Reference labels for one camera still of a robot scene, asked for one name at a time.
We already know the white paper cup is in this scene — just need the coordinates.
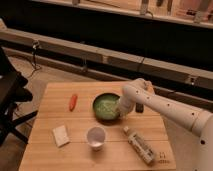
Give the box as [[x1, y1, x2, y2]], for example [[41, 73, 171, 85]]
[[86, 127, 106, 151]]

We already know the green ceramic bowl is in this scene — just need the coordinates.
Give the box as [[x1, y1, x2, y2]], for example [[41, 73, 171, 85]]
[[92, 93, 120, 121]]

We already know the black chair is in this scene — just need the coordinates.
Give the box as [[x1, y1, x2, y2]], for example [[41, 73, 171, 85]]
[[0, 46, 37, 146]]

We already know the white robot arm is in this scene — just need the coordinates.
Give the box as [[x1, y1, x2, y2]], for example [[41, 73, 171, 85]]
[[117, 78, 213, 171]]

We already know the wooden table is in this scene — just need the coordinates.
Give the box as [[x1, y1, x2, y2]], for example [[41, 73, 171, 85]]
[[19, 82, 176, 171]]

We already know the orange carrot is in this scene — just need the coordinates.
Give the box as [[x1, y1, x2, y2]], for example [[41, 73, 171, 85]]
[[69, 94, 78, 111]]

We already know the black rectangular remote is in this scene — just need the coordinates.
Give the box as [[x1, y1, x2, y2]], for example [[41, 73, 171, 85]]
[[135, 103, 144, 113]]

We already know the white plastic bottle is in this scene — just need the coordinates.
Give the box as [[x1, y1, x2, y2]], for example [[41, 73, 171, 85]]
[[123, 126, 155, 165]]

